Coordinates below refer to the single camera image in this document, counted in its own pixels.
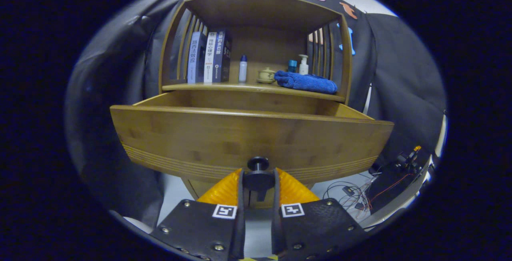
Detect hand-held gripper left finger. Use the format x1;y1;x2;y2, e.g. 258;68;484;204
150;168;245;261

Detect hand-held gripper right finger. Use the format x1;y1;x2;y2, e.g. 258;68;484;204
272;168;370;261

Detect black drawer knob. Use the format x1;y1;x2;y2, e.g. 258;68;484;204
242;156;276;202

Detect wooden drawer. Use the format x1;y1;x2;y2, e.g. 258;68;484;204
110;90;394;185

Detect wooden countertop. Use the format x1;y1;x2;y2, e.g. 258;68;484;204
162;79;345;102

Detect wooden cabinet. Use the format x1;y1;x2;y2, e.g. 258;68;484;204
110;0;394;209

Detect black device with orange tip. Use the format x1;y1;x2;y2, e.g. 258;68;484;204
394;145;422;173

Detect blue folded towel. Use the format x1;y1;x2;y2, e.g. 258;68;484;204
274;70;338;95

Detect beige lidded tea cup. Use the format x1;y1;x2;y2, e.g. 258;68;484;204
257;67;276;84

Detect white bottle blue cap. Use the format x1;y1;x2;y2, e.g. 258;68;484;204
238;54;248;83

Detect white spine book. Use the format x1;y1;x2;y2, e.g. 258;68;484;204
203;32;218;84

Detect dark navy book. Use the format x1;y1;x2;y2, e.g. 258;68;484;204
212;29;232;83

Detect light blue book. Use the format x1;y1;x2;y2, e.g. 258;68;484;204
187;32;208;84

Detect tangle of thin cables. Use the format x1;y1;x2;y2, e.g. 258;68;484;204
322;173;380;219

